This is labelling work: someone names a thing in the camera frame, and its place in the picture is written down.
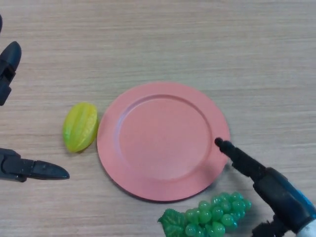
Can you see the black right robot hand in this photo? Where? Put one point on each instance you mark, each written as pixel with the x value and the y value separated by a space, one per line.
pixel 271 187

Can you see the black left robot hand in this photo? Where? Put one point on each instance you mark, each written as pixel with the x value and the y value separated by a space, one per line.
pixel 10 64

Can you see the green plastic grape bunch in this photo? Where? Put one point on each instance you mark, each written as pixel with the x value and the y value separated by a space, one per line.
pixel 212 217

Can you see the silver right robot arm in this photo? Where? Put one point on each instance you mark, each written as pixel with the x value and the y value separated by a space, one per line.
pixel 307 228

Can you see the pink round plate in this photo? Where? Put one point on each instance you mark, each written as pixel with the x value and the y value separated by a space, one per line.
pixel 163 142

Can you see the yellow green starfruit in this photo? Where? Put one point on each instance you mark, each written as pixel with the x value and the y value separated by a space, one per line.
pixel 80 128

